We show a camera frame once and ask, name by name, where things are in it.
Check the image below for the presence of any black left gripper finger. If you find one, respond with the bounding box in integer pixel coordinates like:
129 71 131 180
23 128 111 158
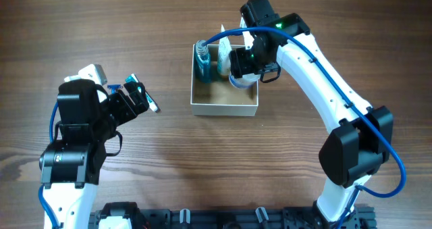
124 82 145 100
133 91 149 111

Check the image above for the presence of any cotton swab tub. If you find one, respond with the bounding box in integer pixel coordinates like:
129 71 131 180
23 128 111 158
229 73 261 89

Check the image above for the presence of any white lotion tube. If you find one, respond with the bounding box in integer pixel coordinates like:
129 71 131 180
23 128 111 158
217 36 232 78

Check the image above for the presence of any blue mouthwash bottle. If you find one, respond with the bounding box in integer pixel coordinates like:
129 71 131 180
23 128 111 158
194 40 212 83

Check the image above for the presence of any blue disposable razor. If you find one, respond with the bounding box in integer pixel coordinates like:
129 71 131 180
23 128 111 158
107 84 123 91

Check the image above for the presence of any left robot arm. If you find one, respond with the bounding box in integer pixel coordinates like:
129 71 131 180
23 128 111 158
38 79 149 228

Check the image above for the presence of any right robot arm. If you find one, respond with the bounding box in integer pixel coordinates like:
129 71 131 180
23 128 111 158
229 0 394 228

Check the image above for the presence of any white square container box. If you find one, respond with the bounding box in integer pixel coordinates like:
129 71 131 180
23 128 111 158
190 45 259 116

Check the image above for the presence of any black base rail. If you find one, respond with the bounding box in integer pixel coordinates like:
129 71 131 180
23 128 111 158
88 201 375 229

